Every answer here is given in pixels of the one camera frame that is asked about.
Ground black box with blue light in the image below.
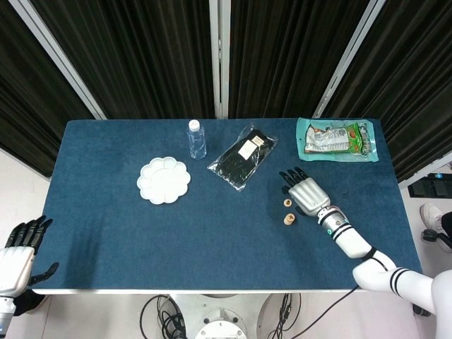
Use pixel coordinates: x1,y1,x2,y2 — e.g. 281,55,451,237
408,172,452,198

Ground blue velvet tablecloth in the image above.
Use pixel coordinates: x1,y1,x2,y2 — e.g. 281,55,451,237
30,118,427,292

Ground clear plastic water bottle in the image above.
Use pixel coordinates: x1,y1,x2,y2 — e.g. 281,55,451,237
186,119,208,160

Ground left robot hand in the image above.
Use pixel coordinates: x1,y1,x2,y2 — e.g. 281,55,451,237
0,215,59,299

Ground white table frame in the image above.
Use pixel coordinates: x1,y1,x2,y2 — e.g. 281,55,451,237
31,287,368,296

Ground black gloves in clear bag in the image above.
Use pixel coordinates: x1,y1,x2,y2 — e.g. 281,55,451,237
206,122,280,193

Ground white flower-shaped paint palette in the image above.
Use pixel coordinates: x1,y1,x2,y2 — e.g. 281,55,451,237
136,155,192,206

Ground teal plastic pouch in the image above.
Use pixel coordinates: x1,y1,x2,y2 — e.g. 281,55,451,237
295,117,380,163

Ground white sneaker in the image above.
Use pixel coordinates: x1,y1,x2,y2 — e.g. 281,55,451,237
419,203,445,230

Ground black floor cable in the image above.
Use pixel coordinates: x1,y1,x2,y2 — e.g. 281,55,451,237
139,295,188,339
270,292,303,339

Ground black pleated curtain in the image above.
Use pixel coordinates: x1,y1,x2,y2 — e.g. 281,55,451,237
326,0,452,184
0,0,93,178
30,0,216,120
228,0,376,120

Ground green and silver snack bag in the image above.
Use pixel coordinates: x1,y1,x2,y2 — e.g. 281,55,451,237
304,121,375,156

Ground black trouser leg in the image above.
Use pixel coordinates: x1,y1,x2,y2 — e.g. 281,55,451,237
13,291,47,316

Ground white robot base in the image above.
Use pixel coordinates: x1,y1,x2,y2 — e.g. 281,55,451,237
169,292,273,339

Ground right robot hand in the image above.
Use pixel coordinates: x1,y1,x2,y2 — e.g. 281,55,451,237
278,166,331,216

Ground white frame post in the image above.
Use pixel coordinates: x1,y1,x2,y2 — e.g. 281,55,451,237
208,0,231,119
311,0,402,119
7,0,107,120

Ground black chair caster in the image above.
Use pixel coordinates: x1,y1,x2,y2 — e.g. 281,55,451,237
412,303,434,318
422,227,452,252

